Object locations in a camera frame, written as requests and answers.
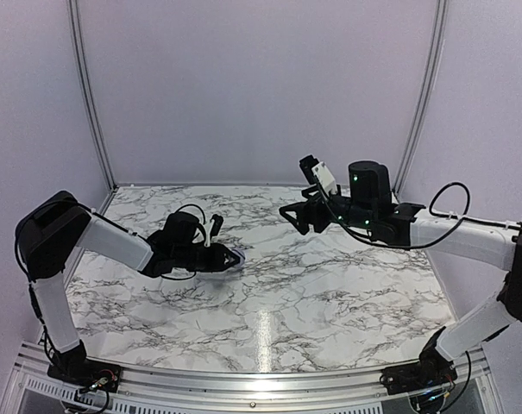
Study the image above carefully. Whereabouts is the right aluminium corner post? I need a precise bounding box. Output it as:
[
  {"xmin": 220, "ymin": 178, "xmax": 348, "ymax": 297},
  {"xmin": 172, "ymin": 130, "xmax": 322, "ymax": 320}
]
[{"xmin": 393, "ymin": 0, "xmax": 450, "ymax": 196}]

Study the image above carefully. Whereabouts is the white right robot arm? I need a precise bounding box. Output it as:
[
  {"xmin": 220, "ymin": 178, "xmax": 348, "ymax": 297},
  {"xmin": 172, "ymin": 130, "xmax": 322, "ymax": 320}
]
[{"xmin": 280, "ymin": 155, "xmax": 522, "ymax": 386}]

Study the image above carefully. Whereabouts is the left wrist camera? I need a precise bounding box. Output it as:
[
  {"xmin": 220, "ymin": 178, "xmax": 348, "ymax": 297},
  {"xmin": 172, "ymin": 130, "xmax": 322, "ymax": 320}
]
[{"xmin": 203, "ymin": 214, "xmax": 223, "ymax": 248}]

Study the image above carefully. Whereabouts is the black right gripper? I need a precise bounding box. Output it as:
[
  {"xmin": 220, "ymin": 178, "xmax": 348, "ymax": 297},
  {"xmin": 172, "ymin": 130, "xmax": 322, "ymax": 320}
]
[{"xmin": 280, "ymin": 185, "xmax": 376, "ymax": 235}]

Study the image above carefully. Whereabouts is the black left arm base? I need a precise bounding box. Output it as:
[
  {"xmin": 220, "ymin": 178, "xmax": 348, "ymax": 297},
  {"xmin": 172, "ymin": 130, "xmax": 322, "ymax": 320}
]
[{"xmin": 47, "ymin": 342, "xmax": 122, "ymax": 392}]

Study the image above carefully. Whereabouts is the left aluminium corner post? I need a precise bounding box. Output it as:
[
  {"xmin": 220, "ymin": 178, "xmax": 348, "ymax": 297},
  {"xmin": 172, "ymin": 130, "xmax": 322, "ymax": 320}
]
[{"xmin": 66, "ymin": 0, "xmax": 117, "ymax": 191}]

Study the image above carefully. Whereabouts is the aluminium corner post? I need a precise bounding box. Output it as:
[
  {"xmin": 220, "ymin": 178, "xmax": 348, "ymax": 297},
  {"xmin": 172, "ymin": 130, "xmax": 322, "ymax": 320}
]
[
  {"xmin": 393, "ymin": 0, "xmax": 450, "ymax": 196},
  {"xmin": 66, "ymin": 0, "xmax": 117, "ymax": 191}
]

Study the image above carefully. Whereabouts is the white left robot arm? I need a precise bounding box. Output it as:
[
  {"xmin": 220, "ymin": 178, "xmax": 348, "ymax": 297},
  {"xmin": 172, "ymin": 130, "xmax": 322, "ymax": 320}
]
[{"xmin": 15, "ymin": 191, "xmax": 245, "ymax": 384}]

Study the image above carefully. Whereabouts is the aluminium front frame rail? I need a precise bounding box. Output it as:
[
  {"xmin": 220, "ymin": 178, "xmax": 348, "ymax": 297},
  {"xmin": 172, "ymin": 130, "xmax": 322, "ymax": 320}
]
[{"xmin": 9, "ymin": 340, "xmax": 490, "ymax": 414}]

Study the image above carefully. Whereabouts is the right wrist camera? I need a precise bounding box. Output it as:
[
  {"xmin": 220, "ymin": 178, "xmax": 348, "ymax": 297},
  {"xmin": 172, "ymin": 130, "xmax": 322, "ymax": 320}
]
[{"xmin": 299, "ymin": 155, "xmax": 340, "ymax": 195}]

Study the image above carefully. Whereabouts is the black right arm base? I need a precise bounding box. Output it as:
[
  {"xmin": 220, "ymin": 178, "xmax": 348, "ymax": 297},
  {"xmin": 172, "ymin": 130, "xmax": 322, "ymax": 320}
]
[{"xmin": 380, "ymin": 328, "xmax": 457, "ymax": 395}]

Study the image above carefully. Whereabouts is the lavender round charging case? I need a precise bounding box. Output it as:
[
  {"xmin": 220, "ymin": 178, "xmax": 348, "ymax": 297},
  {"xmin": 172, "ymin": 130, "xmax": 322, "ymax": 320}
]
[{"xmin": 232, "ymin": 248, "xmax": 246, "ymax": 268}]

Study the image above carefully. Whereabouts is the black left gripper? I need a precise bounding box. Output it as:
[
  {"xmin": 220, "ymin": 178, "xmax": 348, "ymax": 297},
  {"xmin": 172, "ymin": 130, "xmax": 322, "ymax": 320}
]
[{"xmin": 173, "ymin": 242, "xmax": 240, "ymax": 272}]

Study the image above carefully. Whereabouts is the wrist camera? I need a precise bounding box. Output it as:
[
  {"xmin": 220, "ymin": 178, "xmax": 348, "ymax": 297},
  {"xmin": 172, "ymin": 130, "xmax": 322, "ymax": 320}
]
[
  {"xmin": 203, "ymin": 214, "xmax": 223, "ymax": 248},
  {"xmin": 299, "ymin": 155, "xmax": 340, "ymax": 195}
]

